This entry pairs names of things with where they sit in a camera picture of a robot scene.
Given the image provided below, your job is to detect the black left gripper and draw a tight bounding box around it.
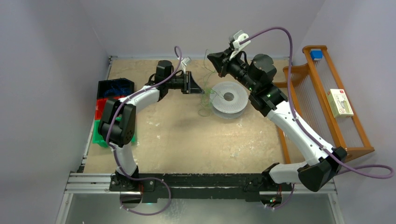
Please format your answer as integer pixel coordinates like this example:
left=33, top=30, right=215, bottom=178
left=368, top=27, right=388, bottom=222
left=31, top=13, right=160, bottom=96
left=166, top=71, right=204, bottom=94

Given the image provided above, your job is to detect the green cable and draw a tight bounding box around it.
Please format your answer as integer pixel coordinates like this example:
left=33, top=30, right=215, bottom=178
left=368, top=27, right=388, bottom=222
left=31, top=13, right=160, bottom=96
left=198, top=49, right=225, bottom=118

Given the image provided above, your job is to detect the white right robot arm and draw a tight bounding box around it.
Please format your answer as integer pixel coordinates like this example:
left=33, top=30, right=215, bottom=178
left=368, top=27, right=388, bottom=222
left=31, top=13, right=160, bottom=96
left=207, top=51, right=347, bottom=192

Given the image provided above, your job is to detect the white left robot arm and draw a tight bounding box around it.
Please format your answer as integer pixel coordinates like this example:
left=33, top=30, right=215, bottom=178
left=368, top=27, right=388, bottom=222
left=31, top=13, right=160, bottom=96
left=98, top=60, right=205, bottom=191

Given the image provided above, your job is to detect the white perforated spool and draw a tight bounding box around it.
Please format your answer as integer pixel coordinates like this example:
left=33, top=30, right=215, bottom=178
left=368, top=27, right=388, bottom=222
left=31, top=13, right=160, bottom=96
left=209, top=81, right=248, bottom=119

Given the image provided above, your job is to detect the red bin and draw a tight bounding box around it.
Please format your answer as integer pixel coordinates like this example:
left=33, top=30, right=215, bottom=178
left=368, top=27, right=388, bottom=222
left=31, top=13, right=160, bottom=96
left=94, top=96, right=126, bottom=120

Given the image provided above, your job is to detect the wooden rack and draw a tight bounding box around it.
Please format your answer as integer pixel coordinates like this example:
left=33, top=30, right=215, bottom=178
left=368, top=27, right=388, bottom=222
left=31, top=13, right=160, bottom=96
left=291, top=45, right=375, bottom=161

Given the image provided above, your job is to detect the blue block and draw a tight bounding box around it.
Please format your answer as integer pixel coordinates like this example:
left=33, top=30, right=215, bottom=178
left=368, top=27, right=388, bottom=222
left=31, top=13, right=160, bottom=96
left=310, top=49, right=323, bottom=61

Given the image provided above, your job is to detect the green bin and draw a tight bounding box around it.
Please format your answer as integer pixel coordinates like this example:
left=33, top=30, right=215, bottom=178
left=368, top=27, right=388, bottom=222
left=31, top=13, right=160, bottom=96
left=92, top=118, right=135, bottom=148

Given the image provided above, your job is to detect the white cardboard box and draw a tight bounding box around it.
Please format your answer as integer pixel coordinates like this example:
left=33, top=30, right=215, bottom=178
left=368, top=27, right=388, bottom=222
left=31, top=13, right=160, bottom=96
left=326, top=89, right=354, bottom=118

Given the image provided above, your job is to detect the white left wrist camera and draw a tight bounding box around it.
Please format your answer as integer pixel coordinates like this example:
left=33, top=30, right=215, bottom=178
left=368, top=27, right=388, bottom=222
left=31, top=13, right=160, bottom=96
left=181, top=57, right=191, bottom=66

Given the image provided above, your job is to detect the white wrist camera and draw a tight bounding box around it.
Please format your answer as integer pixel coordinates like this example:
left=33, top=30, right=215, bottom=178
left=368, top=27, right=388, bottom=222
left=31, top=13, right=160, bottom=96
left=229, top=30, right=251, bottom=59
left=181, top=57, right=191, bottom=66

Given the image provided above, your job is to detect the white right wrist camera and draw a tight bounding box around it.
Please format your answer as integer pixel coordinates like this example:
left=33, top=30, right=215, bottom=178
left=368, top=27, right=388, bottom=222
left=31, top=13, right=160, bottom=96
left=229, top=30, right=251, bottom=59

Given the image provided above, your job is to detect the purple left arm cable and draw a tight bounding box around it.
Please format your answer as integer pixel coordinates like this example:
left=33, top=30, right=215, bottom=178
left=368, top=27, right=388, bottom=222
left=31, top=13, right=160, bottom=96
left=106, top=45, right=183, bottom=217

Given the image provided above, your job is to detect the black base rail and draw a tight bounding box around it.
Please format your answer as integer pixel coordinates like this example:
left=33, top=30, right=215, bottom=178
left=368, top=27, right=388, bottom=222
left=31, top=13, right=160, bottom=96
left=109, top=173, right=291, bottom=203

